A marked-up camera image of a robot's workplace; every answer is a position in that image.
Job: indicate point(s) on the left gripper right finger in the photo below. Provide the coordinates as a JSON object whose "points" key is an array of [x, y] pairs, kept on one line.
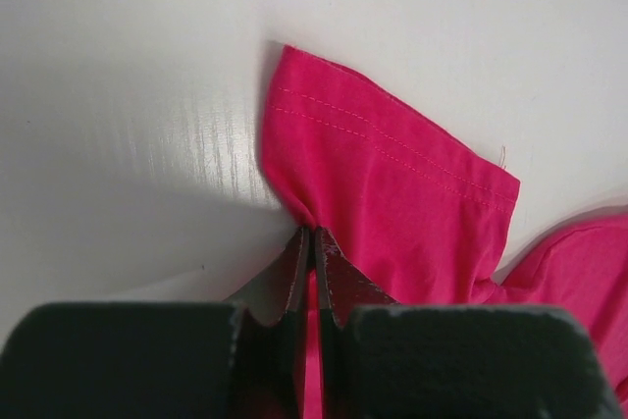
{"points": [[382, 359]]}

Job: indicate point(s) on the pink t shirt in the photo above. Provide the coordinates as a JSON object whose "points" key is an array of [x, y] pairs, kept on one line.
{"points": [[421, 214]]}

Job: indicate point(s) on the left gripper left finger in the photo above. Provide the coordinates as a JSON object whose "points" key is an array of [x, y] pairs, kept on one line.
{"points": [[239, 358]]}

